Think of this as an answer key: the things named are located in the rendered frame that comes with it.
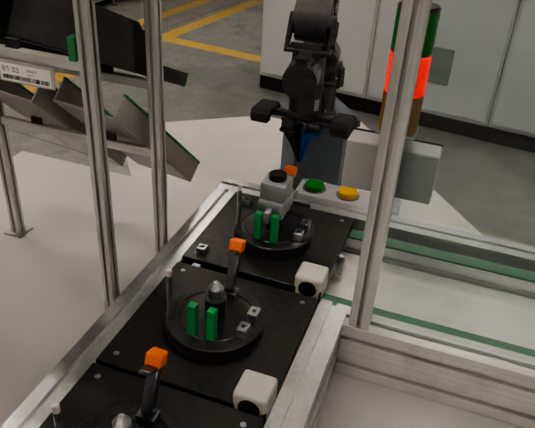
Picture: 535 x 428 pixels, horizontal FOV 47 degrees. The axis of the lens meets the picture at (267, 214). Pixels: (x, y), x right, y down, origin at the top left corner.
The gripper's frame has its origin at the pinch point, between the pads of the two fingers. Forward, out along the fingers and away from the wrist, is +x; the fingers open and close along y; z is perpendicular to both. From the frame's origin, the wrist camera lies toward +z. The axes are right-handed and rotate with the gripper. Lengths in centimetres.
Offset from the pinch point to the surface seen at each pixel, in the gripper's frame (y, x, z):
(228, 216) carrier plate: 9.5, 12.0, -10.7
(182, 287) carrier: 7.6, 12.3, -32.8
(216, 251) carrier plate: 6.8, 12.2, -21.9
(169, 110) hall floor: 157, 105, 234
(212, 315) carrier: -2.6, 5.8, -43.8
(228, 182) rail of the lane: 15.6, 12.8, 2.7
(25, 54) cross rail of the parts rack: 28, -22, -36
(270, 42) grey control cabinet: 113, 70, 299
